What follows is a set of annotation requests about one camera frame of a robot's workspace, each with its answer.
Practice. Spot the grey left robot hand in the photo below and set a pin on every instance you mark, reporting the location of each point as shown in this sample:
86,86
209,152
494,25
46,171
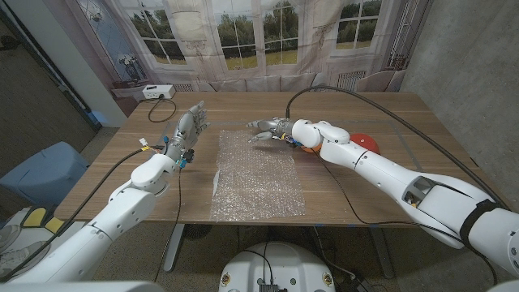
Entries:
186,130

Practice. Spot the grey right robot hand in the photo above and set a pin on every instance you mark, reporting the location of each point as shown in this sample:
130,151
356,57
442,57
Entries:
275,127

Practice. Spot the small orange basketball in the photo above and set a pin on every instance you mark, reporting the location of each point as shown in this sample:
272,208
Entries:
310,150

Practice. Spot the clear bubble wrap sheet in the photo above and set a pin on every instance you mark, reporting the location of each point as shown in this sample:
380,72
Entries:
255,182

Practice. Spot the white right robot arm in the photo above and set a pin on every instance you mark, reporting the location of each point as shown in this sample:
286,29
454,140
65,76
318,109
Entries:
385,170

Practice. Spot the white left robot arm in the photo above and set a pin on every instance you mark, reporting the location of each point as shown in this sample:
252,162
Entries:
113,215

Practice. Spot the white power strip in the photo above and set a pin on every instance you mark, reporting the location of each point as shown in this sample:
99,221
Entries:
158,92

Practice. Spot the red round lid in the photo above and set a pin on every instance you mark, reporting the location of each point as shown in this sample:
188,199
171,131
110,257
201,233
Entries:
367,142

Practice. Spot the black power brick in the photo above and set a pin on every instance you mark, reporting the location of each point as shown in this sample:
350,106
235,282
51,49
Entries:
364,286

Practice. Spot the printed window backdrop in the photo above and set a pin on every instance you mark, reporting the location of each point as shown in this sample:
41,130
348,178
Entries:
243,40

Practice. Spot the black round floor device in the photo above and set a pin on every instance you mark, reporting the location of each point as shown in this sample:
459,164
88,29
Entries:
198,231

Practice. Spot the grey table leg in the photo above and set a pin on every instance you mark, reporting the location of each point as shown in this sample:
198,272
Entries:
174,247
382,251

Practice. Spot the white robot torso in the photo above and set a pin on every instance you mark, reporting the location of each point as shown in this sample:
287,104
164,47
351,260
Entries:
284,263

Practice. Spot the blue grey container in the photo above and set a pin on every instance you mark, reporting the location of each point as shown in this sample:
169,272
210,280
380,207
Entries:
44,174

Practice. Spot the yellow black pad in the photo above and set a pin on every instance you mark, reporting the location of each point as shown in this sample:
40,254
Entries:
34,217

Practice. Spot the grey sneaker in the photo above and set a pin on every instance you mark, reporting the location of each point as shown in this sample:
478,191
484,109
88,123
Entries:
8,233
20,255

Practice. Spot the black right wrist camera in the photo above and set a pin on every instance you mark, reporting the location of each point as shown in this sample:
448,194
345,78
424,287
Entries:
292,140

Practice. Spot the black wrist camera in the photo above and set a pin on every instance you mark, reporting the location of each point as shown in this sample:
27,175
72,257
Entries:
292,140
187,157

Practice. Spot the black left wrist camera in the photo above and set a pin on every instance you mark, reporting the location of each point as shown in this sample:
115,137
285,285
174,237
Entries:
187,157

